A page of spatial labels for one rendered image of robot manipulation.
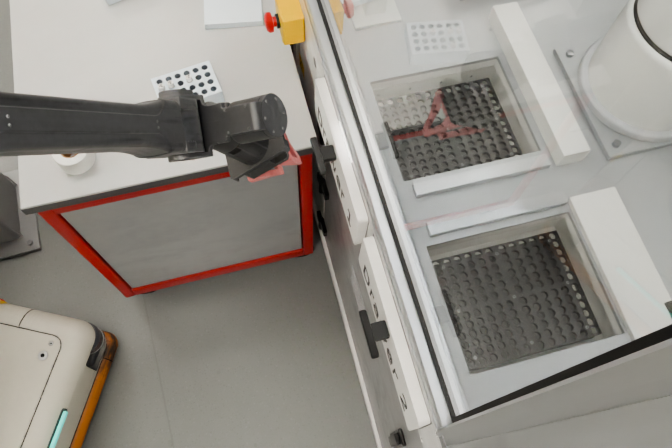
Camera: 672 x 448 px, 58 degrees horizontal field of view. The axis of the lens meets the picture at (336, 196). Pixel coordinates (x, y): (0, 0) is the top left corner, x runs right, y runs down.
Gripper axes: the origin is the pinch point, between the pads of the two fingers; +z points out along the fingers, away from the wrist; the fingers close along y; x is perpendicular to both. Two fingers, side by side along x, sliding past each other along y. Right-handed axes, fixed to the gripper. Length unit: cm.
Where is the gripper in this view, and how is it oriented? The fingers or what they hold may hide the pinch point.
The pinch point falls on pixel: (288, 164)
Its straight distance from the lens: 96.7
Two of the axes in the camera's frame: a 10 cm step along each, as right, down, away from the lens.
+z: 5.0, 2.4, 8.3
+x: -2.7, -8.7, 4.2
